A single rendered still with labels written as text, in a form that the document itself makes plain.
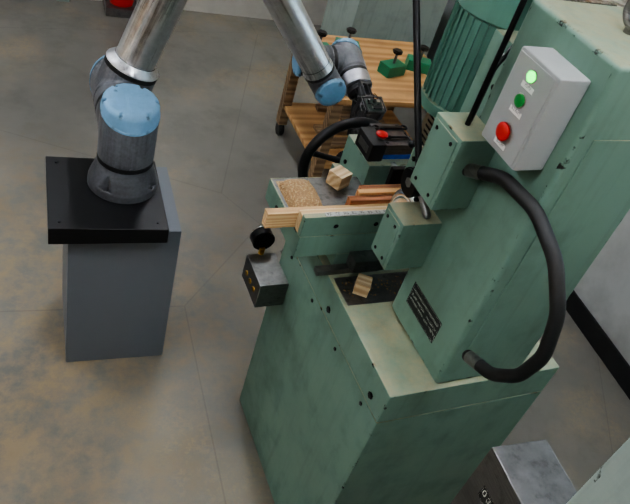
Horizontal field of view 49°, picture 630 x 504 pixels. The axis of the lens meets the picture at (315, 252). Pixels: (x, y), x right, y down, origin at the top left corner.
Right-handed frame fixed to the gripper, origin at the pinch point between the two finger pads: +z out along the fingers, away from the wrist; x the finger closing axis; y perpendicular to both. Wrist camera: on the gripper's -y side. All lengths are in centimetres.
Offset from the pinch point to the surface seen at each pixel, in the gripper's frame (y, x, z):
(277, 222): 24, -46, 35
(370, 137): 26.8, -18.4, 14.7
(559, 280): 72, -26, 73
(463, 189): 59, -25, 49
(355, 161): 18.5, -19.1, 16.0
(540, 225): 74, -26, 64
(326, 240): 23, -35, 39
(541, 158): 77, -24, 54
